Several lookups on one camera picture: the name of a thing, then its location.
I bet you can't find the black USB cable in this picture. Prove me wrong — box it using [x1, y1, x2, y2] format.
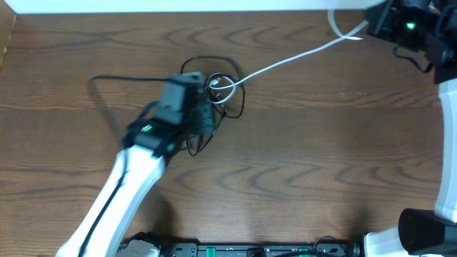
[180, 55, 246, 157]

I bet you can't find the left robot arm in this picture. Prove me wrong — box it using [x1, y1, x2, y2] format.
[56, 72, 214, 256]

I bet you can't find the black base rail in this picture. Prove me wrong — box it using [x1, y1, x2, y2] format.
[116, 232, 364, 257]

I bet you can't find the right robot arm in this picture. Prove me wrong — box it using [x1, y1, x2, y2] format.
[353, 0, 456, 256]

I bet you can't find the white USB cable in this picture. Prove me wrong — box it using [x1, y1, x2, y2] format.
[206, 9, 369, 105]

